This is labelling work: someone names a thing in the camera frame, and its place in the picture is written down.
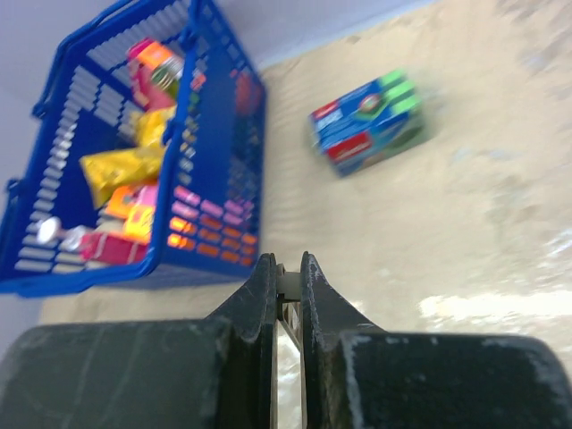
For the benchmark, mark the grey battery cover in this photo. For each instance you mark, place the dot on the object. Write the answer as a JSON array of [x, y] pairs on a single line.
[[288, 307]]

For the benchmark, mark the pink orange snack box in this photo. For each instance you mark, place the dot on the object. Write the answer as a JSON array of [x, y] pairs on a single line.
[[155, 72]]

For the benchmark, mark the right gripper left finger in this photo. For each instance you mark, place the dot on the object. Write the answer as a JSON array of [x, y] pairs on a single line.
[[214, 372]]

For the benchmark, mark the yellow chips bag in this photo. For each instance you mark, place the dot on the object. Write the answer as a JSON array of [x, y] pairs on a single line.
[[109, 170]]

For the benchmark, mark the blue plastic basket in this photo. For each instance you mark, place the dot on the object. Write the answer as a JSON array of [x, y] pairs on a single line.
[[207, 219]]

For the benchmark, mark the orange cracker box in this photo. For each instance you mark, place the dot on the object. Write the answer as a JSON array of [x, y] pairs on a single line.
[[135, 206]]

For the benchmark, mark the white pump bottle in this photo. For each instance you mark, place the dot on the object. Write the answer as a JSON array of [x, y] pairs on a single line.
[[51, 229]]

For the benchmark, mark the pink small box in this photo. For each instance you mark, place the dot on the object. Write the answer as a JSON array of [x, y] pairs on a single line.
[[111, 249]]

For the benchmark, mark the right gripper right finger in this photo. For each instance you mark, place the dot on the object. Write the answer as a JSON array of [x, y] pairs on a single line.
[[357, 375]]

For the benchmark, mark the sponge pack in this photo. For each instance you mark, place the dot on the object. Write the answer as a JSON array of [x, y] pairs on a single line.
[[374, 122]]

